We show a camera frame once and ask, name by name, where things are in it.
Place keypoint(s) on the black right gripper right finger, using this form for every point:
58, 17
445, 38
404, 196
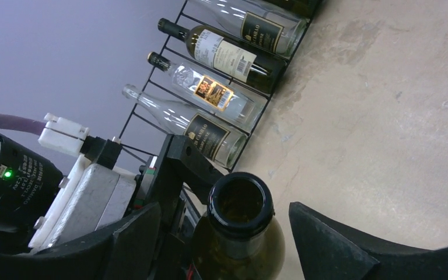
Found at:
328, 249

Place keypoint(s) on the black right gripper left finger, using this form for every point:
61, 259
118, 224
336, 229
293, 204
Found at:
122, 250

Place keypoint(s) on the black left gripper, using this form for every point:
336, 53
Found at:
158, 244

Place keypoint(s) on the tall clear glass bottle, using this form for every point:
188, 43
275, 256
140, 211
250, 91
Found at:
215, 139

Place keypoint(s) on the clear square bottle gold cap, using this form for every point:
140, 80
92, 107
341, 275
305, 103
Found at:
210, 91

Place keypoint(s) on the dark open-neck wine bottle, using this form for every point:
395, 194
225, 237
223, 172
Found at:
220, 51

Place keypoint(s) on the clear glass black-label bottle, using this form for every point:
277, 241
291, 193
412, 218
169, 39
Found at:
260, 23

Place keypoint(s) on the dark green labelled wine bottle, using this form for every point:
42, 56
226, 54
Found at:
303, 8

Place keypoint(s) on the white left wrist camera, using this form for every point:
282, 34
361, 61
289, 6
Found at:
90, 197

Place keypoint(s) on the black wire wine rack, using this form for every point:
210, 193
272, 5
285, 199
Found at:
230, 81

